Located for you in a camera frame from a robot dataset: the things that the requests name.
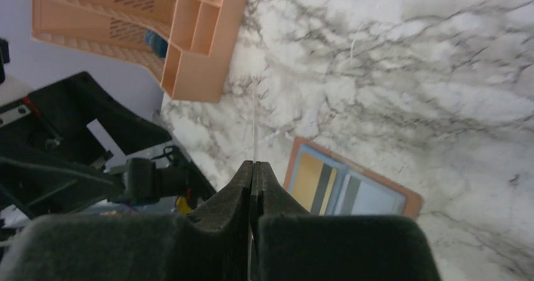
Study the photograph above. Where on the orange plastic file rack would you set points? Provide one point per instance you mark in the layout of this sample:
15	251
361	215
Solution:
186	45

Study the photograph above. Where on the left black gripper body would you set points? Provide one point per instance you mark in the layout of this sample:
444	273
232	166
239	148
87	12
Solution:
40	178

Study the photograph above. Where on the tan leather card holder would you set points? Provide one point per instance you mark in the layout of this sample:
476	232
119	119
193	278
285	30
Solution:
357	190

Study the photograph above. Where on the gold black-striped credit card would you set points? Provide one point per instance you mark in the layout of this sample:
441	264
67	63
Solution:
313	178

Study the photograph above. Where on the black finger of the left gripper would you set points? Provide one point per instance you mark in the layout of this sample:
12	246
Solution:
67	106

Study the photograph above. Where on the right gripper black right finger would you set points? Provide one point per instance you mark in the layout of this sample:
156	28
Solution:
293	244

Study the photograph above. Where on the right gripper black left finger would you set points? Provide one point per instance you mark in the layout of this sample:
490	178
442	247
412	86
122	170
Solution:
212	243

